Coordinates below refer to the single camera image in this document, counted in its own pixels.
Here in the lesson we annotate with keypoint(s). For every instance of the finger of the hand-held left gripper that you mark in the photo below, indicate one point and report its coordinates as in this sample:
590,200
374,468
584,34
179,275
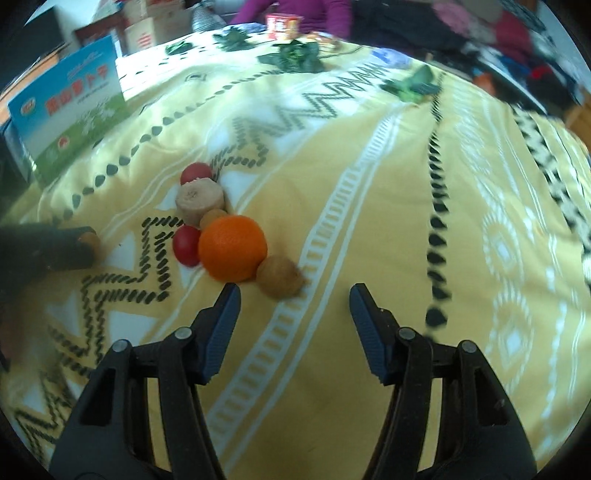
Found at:
46,247

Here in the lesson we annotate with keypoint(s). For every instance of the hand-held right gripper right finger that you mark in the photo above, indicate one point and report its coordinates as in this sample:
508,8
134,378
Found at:
367,323

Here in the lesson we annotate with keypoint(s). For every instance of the peeled banana piece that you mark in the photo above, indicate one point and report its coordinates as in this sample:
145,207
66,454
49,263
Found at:
198,199

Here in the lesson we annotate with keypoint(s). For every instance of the yellow patterned blanket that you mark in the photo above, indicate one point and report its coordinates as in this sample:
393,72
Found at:
369,207

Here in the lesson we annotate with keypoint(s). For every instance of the wooden furniture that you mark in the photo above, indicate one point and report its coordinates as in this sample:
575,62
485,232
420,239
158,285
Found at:
579,115

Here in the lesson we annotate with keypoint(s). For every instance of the blue and white packet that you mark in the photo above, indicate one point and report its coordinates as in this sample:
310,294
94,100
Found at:
388,57

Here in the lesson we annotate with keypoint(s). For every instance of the red cherry tomato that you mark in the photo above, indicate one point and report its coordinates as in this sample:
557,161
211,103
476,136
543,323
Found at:
196,171
185,247

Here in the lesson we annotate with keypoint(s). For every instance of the brown kiwi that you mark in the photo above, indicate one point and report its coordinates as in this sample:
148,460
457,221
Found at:
280,278

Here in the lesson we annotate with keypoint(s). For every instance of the red snack box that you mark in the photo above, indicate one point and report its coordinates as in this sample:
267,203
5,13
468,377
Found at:
282,25

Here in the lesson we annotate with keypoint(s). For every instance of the mandarin orange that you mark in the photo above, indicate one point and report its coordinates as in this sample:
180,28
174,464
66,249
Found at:
233,249

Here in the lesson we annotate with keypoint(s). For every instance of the cardboard box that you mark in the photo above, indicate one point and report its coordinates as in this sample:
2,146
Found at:
152,32

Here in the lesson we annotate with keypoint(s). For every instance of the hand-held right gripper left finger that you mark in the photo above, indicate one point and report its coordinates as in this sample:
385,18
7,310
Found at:
222,323

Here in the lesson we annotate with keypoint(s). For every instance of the green leafy vegetable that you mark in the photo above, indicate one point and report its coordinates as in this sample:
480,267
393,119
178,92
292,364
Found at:
235,39
178,47
408,85
291,55

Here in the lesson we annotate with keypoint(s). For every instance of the pile of clothes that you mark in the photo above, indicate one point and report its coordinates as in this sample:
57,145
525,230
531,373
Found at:
461,37

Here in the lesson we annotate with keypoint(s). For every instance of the blue and green carton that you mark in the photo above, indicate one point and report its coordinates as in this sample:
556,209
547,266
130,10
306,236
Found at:
69,110

